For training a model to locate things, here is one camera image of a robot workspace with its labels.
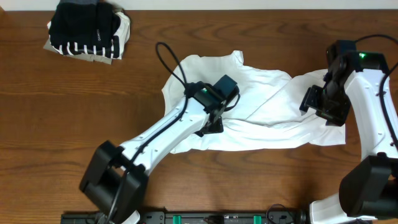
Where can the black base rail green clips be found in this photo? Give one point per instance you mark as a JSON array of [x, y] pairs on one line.
[[276, 213]]

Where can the white printed t-shirt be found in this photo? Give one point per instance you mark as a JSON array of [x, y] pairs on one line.
[[267, 115]]

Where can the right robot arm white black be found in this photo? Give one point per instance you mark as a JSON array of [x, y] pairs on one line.
[[359, 81]]

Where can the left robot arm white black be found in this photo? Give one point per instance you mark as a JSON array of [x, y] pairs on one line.
[[117, 176]]

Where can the black folded garment top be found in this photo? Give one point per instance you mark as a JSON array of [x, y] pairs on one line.
[[83, 22]]

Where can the beige folded garment bottom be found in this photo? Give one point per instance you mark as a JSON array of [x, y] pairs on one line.
[[85, 57]]

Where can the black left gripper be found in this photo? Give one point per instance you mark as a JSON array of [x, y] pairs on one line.
[[216, 126]]

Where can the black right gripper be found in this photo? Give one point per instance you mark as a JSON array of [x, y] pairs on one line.
[[337, 117]]

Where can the black white striped folded shirt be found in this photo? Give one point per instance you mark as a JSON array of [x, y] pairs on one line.
[[118, 40]]

